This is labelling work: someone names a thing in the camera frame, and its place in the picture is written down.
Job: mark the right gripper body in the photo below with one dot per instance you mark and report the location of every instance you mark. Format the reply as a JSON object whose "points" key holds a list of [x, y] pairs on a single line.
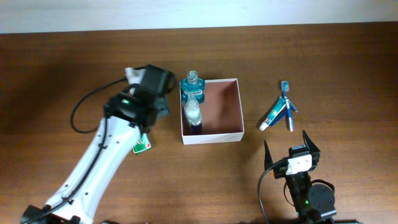
{"points": [[280, 169]]}

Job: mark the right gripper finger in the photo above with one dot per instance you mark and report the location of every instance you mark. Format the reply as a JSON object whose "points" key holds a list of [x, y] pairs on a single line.
{"points": [[268, 162], [309, 143]]}

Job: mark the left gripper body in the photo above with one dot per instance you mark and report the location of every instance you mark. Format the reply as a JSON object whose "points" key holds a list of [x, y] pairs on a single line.
{"points": [[165, 106]]}

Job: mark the blue mouthwash bottle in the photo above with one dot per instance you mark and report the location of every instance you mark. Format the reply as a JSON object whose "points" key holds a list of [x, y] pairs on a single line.
{"points": [[192, 84]]}

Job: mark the dark blue toothbrush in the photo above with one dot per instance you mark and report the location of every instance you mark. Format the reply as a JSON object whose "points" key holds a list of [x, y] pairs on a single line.
{"points": [[283, 113]]}

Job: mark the clear pump soap bottle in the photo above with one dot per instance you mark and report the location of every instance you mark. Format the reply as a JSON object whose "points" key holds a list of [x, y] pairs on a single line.
{"points": [[193, 114]]}

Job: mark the toothpaste tube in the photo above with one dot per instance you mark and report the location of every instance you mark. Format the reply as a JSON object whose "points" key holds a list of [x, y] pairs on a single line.
{"points": [[278, 107]]}

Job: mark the green soap bar pack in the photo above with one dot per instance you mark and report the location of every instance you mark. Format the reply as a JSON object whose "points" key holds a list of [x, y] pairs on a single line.
{"points": [[142, 145]]}

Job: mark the light blue toothbrush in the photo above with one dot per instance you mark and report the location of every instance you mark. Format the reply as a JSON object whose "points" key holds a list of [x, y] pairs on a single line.
{"points": [[285, 89]]}

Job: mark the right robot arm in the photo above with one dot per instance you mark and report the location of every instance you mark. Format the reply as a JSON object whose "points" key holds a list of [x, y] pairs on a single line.
{"points": [[313, 200]]}

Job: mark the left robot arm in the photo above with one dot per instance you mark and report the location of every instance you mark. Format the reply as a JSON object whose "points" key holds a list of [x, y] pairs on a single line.
{"points": [[126, 117]]}

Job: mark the white cardboard box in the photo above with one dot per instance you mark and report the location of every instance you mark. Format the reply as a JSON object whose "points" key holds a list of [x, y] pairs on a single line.
{"points": [[222, 114]]}

